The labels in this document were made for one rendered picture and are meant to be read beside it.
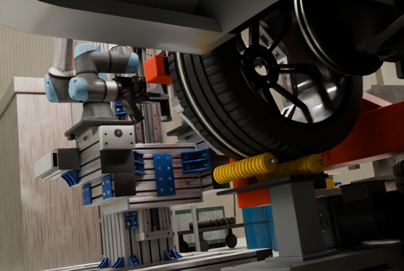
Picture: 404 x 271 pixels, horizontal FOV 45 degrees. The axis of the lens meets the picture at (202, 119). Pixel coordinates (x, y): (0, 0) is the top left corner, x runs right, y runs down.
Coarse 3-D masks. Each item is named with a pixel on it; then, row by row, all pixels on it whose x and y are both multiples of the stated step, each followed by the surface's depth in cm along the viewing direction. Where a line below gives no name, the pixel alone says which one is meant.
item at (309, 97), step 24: (288, 24) 176; (240, 48) 166; (264, 48) 167; (288, 48) 183; (240, 72) 136; (288, 72) 175; (312, 72) 176; (336, 72) 167; (264, 96) 166; (288, 96) 172; (312, 96) 173; (336, 96) 162; (288, 120) 141; (312, 120) 160
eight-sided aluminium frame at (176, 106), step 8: (264, 24) 184; (264, 32) 184; (272, 32) 185; (264, 40) 188; (272, 40) 184; (280, 48) 186; (280, 56) 188; (288, 56) 186; (280, 80) 189; (288, 80) 185; (296, 80) 186; (288, 88) 189; (296, 88) 185; (176, 96) 156; (296, 96) 185; (176, 104) 156; (288, 104) 185; (184, 112) 158; (288, 112) 180; (192, 128) 160; (208, 144) 162; (216, 152) 163
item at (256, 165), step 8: (240, 160) 150; (248, 160) 146; (256, 160) 142; (264, 160) 140; (272, 160) 140; (216, 168) 159; (224, 168) 155; (232, 168) 151; (240, 168) 148; (248, 168) 145; (256, 168) 143; (264, 168) 140; (272, 168) 142; (216, 176) 158; (224, 176) 155; (232, 176) 152; (240, 176) 150; (248, 176) 148
